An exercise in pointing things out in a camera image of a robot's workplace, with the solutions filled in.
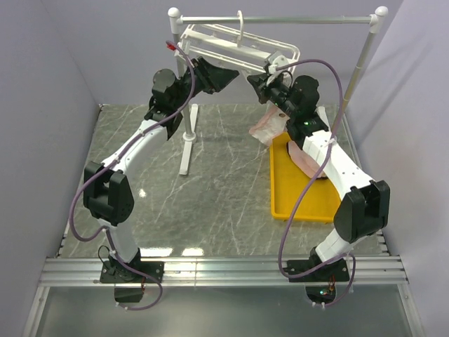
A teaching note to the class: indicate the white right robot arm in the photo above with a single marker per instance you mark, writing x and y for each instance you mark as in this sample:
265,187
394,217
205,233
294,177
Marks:
364,202

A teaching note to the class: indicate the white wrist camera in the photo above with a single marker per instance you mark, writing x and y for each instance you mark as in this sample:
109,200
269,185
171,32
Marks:
275,60
180,54

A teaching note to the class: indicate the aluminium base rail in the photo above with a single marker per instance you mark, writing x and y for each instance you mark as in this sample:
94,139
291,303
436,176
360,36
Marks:
243,296

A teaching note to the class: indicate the white metal clothes rack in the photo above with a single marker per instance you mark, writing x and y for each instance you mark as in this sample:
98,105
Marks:
375,21

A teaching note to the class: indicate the yellow plastic tray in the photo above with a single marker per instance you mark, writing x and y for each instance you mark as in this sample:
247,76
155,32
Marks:
287,182

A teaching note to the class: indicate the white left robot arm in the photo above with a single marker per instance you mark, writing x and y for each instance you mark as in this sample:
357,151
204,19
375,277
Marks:
108,194

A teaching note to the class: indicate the pink underwear in tray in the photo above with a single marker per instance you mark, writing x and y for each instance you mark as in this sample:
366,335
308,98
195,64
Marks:
301,159

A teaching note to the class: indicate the white pink underwear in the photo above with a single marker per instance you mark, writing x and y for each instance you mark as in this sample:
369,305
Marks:
270,126

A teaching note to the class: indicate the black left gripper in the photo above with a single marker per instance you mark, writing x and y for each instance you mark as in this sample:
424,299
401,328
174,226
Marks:
218,78

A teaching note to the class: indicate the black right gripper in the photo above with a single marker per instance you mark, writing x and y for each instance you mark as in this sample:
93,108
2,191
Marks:
259,83

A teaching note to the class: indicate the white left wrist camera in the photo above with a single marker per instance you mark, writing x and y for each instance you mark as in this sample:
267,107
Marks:
180,54

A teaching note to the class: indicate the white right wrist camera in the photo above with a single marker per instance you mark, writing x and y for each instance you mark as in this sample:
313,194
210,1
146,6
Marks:
275,60

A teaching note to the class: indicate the white plastic clip hanger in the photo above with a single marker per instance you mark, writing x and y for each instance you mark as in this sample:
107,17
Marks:
226,43

